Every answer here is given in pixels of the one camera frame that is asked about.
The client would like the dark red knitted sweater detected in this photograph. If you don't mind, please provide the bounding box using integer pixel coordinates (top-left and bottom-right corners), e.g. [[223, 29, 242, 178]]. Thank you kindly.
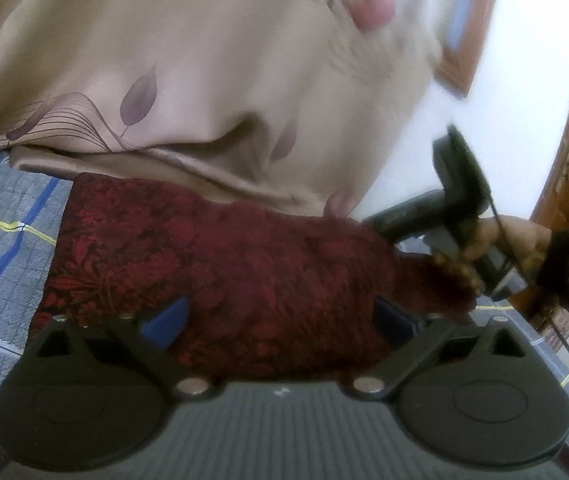
[[28, 174, 475, 380]]

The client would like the person's right hand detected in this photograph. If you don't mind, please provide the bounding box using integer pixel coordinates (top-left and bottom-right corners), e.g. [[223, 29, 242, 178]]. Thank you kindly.
[[433, 216, 553, 295]]

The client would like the beige leaf print curtain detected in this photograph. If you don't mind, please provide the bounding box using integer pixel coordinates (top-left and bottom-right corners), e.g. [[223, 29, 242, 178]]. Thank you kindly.
[[0, 0, 442, 217]]

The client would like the thin black cable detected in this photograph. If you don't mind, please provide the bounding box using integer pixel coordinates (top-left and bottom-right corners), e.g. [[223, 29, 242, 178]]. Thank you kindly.
[[486, 194, 569, 411]]

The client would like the brown wooden window frame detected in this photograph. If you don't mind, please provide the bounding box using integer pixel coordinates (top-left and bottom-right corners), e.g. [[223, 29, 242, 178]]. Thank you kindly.
[[435, 0, 496, 99]]

